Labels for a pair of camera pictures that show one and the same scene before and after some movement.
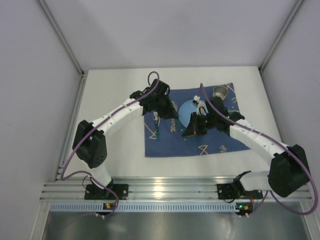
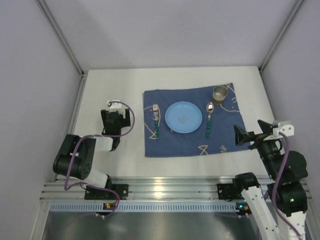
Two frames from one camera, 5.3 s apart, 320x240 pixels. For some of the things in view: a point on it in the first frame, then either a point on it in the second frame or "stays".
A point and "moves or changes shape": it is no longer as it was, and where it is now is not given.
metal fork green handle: x=157 y=129 stays
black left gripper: x=166 y=110 -> x=115 y=113
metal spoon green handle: x=183 y=129 moves or changes shape
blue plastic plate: x=185 y=111 moves or changes shape
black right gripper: x=196 y=123 -> x=256 y=137
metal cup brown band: x=220 y=91 stays
